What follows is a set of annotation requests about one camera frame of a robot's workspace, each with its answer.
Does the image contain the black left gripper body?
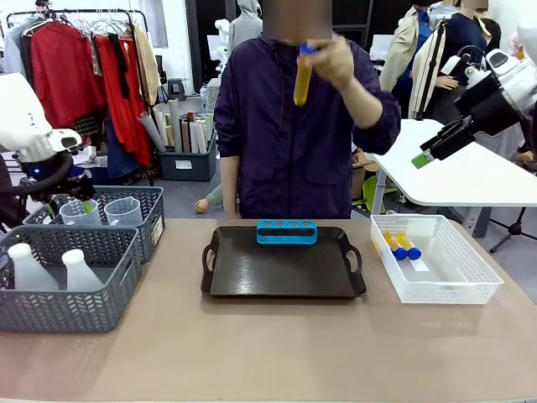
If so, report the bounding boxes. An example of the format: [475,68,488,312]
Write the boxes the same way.
[50,170,96,203]

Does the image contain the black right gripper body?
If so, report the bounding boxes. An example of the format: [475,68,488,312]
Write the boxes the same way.
[455,73,526,138]

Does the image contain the clear plastic measuring beaker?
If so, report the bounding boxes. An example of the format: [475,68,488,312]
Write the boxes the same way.
[59,199,103,228]
[103,196,142,228]

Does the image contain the white plastic conical flask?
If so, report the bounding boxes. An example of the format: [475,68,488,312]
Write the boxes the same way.
[7,243,60,292]
[61,249,105,292]

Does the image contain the person's left forearm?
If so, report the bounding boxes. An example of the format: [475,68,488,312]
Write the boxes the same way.
[341,81,385,129]

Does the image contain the person's right forearm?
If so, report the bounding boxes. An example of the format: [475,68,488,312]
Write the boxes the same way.
[219,154,241,219]

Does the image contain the person's left hand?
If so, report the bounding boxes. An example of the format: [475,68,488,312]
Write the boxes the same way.
[312,34,360,92]

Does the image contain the white round-corner table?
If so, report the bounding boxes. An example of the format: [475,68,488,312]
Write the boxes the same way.
[371,118,537,238]

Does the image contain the blue hanging garment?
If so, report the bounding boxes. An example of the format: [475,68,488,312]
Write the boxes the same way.
[106,113,142,181]

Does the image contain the gray basket with sticker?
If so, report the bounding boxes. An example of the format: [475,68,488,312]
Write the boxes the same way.
[23,186,165,264]

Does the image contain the green plastic object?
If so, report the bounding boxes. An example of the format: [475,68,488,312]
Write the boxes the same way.
[361,175,398,213]

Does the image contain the brown cardboard box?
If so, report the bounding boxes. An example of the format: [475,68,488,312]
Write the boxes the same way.
[351,149,379,199]

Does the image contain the black stand pole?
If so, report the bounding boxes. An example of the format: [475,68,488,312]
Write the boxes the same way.
[414,20,448,121]

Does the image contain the long red dress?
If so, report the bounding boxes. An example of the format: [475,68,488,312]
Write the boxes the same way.
[94,35,153,168]

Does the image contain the beige paper roll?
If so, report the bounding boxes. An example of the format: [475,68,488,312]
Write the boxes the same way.
[151,103,175,148]

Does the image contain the gray storage bin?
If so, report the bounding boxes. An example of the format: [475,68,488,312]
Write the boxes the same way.
[157,140,217,183]

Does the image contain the large gray plastic basket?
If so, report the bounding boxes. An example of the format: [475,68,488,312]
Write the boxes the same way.
[0,225,143,334]

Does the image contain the red jacket garment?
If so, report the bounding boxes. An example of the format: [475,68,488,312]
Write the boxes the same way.
[29,20,107,128]

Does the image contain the black tripod legs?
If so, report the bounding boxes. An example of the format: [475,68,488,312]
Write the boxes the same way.
[488,207,537,254]

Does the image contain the tall gray paper roll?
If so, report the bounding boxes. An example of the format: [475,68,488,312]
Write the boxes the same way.
[168,99,184,154]

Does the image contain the mannequin hand on floor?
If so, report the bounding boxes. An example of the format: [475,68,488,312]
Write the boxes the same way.
[194,184,224,216]

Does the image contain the black hanging scarf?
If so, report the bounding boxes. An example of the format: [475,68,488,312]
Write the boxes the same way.
[107,33,131,100]

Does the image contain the white plastic basket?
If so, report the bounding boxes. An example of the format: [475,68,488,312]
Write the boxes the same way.
[369,213,504,305]

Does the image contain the person in purple jacket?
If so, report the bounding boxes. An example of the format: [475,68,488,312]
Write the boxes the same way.
[212,0,402,220]

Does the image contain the gray step stool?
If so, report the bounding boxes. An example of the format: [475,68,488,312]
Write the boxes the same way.
[167,78,188,102]

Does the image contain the beige hanging garment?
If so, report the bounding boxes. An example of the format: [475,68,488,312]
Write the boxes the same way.
[133,24,163,107]

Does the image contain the blue test tube rack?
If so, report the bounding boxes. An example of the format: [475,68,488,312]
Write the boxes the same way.
[256,219,319,246]

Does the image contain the black metal clothes rack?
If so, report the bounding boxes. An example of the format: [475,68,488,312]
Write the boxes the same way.
[6,8,154,186]

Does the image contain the black serving tray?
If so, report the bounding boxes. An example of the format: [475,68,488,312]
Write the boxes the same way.
[200,225,368,300]

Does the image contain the white humanoid figure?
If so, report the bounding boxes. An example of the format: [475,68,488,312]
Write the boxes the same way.
[213,18,232,76]

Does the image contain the gray hoodie mannequin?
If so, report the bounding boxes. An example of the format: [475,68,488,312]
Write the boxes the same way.
[228,0,263,52]

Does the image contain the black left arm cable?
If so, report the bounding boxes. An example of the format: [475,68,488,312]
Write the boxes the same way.
[0,149,76,207]

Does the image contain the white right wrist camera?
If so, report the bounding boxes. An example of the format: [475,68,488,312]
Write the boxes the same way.
[441,53,490,87]

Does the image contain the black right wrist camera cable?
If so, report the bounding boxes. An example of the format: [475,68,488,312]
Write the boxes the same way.
[456,44,487,68]

